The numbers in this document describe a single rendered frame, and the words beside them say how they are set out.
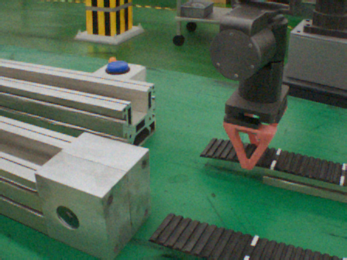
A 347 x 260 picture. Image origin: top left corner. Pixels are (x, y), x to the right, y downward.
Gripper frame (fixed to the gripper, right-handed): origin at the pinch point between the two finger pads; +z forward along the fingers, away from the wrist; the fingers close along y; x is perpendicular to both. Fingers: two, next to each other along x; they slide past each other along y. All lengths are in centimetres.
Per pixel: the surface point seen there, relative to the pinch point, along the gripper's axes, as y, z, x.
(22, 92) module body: 4.9, -4.2, -37.6
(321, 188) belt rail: 1.3, 2.0, 11.0
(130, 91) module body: -2.4, -4.3, -20.5
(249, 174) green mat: 0.4, 3.2, 0.1
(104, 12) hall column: -262, 55, -200
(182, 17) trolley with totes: -272, 55, -129
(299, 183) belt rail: 1.3, 2.0, 7.6
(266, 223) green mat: 10.0, 3.2, 5.2
